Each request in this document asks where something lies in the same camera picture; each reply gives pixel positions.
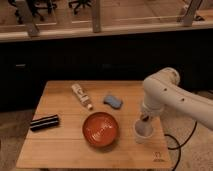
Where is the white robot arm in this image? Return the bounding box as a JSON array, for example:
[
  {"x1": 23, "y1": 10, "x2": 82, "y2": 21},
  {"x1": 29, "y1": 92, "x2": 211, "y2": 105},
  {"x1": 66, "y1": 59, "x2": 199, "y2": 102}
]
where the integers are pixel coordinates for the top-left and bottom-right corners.
[{"x1": 141, "y1": 67, "x2": 213, "y2": 131}]

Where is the blue sponge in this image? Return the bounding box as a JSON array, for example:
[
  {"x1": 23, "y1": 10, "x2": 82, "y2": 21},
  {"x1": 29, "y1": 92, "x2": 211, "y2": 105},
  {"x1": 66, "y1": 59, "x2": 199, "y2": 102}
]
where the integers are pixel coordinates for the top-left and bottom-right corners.
[{"x1": 103, "y1": 95, "x2": 123, "y2": 109}]

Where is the red orange bowl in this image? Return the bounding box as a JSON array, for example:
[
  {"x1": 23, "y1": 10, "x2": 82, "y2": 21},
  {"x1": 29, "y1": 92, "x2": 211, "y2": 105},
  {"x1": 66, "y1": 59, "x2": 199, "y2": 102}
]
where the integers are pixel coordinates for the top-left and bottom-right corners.
[{"x1": 82, "y1": 112, "x2": 119, "y2": 148}]

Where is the white tube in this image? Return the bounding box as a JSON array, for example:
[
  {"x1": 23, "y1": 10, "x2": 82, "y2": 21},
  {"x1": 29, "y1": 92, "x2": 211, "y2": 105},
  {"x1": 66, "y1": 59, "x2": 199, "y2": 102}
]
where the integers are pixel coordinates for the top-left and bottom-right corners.
[{"x1": 71, "y1": 84, "x2": 93, "y2": 110}]

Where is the black striped cylinder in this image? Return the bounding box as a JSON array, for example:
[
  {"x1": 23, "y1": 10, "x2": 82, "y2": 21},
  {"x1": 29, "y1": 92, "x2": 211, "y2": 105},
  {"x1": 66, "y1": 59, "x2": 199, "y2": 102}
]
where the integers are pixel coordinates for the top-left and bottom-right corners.
[{"x1": 30, "y1": 115, "x2": 59, "y2": 132}]

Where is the black office chair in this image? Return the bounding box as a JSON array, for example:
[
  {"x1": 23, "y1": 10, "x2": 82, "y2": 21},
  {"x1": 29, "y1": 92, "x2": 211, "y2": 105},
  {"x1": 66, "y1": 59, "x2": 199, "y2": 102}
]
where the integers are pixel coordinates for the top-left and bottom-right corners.
[
  {"x1": 7, "y1": 0, "x2": 57, "y2": 24},
  {"x1": 68, "y1": 0, "x2": 91, "y2": 15}
]

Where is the black cable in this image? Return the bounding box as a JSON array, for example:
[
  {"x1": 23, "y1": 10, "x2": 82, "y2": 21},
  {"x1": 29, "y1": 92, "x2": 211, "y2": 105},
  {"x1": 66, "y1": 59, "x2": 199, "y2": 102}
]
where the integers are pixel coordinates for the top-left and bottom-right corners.
[{"x1": 164, "y1": 121, "x2": 198, "y2": 171}]

